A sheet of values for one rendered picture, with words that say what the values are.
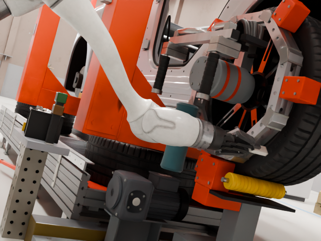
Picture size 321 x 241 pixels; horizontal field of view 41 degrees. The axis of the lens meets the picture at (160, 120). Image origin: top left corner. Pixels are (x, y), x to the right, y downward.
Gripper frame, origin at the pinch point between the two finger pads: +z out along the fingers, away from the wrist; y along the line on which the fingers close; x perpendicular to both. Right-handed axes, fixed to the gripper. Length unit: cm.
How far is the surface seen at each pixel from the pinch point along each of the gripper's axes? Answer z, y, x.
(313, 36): 6.7, 31.6, 25.1
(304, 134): 9.0, 12.4, -0.7
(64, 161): -31, -98, 54
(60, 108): -52, -44, 38
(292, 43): 2.1, 26.4, 25.3
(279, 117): 0.5, 12.2, 4.1
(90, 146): -20, -90, 60
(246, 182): 4.2, -13.1, -3.9
